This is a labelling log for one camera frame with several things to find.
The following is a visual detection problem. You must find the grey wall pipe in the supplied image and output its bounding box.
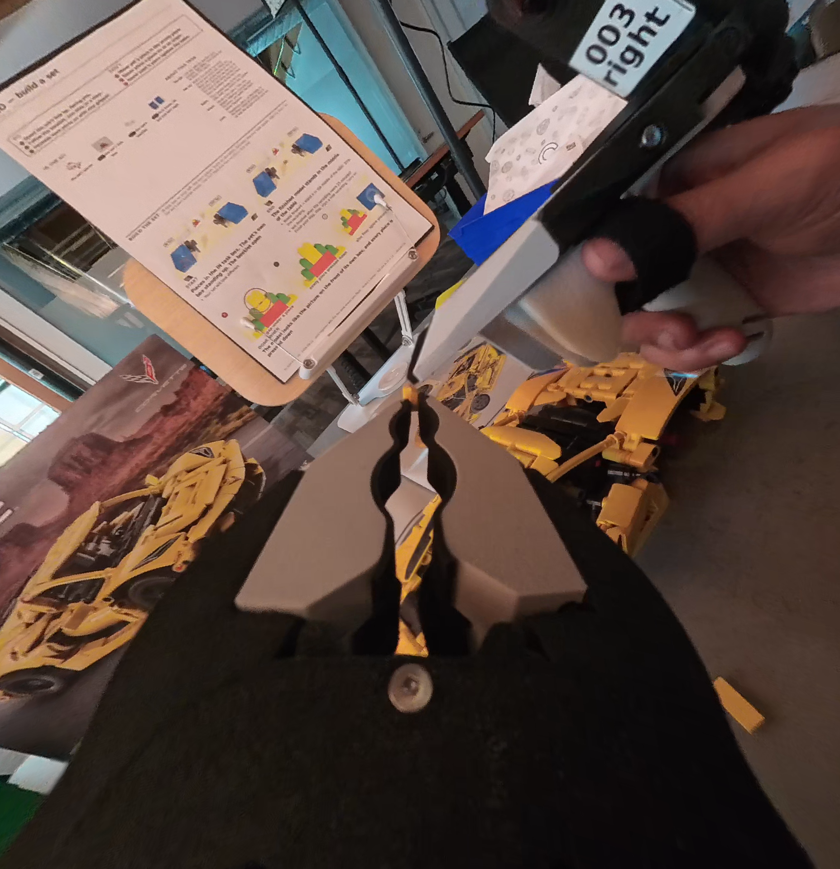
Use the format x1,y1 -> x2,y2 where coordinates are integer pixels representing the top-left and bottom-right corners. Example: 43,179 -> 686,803
378,0 -> 486,201

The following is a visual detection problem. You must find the green plastic bin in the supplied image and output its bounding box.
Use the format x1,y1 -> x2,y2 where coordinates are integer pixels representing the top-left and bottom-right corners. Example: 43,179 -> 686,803
0,774 -> 46,869

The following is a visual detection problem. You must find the model car set box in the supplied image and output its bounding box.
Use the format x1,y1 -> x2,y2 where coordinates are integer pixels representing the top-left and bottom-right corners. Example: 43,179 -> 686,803
0,336 -> 307,761

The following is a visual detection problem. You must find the grey desk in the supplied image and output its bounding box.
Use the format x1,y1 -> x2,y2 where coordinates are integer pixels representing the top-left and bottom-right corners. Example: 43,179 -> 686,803
270,299 -> 840,869

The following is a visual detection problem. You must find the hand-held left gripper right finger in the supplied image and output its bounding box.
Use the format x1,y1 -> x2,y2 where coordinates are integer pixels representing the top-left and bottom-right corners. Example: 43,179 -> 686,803
418,398 -> 588,656

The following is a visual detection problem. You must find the white patterned paper bag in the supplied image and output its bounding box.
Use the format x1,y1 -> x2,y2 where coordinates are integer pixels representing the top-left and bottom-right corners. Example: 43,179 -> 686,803
485,64 -> 629,213

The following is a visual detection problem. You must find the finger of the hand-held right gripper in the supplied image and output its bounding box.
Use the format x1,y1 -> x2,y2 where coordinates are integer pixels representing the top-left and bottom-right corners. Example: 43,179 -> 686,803
408,219 -> 565,385

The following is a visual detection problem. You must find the blue plastic bin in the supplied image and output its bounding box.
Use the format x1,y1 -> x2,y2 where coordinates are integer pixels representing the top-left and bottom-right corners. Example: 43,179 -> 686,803
449,180 -> 561,266

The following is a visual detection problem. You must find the person's right hand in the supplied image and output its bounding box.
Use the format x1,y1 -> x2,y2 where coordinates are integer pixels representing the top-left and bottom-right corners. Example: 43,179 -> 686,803
583,102 -> 840,371

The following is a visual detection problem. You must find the open instruction booklet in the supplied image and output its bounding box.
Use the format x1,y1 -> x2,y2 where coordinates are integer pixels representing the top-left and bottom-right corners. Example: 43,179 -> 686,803
393,336 -> 571,656

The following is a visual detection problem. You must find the yellow hollow slope brick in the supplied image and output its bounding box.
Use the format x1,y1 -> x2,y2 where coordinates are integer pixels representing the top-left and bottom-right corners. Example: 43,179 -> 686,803
713,677 -> 766,735

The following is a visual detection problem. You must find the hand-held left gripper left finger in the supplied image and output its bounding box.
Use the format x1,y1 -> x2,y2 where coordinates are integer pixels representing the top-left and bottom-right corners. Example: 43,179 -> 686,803
235,401 -> 412,656

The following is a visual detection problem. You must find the wooden instruction board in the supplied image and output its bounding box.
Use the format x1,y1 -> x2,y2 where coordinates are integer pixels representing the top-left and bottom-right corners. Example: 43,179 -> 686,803
0,0 -> 441,407

